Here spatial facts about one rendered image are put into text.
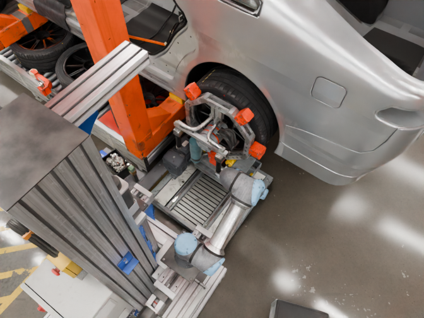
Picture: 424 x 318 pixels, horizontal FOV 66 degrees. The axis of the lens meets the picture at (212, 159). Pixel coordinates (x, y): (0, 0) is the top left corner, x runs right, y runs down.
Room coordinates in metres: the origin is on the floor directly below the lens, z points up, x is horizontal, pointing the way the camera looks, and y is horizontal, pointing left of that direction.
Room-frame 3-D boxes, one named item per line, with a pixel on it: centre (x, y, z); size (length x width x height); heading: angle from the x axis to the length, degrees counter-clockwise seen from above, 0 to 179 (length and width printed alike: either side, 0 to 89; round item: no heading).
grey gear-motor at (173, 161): (1.53, 0.23, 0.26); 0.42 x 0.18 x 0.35; 145
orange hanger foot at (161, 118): (1.69, 0.36, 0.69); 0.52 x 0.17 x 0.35; 145
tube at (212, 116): (1.34, 0.11, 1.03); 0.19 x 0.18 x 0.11; 145
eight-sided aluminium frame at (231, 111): (1.38, -0.04, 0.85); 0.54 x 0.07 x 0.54; 55
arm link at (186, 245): (0.51, 0.12, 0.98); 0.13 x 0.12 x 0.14; 58
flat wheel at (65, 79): (2.39, 1.17, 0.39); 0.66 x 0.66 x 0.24
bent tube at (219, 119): (1.23, -0.05, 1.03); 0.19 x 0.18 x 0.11; 145
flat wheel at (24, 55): (2.80, 1.76, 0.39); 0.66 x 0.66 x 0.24
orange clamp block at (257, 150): (1.21, -0.30, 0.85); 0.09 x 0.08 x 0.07; 55
